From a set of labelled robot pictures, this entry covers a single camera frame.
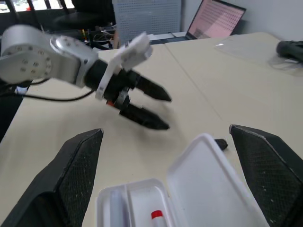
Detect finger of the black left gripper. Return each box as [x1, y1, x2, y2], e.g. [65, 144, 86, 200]
[118, 103, 171, 131]
[135, 75, 172, 103]

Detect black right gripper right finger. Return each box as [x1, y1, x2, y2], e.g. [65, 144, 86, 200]
[228, 124, 303, 227]

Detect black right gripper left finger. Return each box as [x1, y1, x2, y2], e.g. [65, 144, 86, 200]
[0, 128, 104, 227]

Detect white plastic pencil case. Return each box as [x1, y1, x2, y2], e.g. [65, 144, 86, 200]
[95, 133, 270, 227]

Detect red marker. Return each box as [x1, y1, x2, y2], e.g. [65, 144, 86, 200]
[151, 209, 167, 227]

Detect small black cap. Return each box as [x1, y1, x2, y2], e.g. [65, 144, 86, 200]
[214, 139, 229, 151]

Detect grey perforated panel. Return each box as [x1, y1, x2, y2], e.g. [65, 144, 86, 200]
[111, 0, 182, 46]

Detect black office chair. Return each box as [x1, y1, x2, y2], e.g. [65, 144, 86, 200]
[53, 0, 117, 31]

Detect open laptop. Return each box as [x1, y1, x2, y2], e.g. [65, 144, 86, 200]
[149, 0, 247, 44]

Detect clear plastic bag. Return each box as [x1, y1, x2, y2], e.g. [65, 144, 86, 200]
[268, 53, 303, 77]

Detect black rounded device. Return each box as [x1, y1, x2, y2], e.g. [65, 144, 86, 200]
[276, 40, 303, 63]

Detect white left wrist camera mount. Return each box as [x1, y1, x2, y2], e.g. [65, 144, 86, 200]
[95, 32, 152, 101]

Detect tangled coloured wires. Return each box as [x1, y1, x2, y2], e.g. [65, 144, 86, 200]
[81, 27, 117, 51]

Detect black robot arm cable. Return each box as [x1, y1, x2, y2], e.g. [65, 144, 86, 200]
[0, 79, 96, 103]

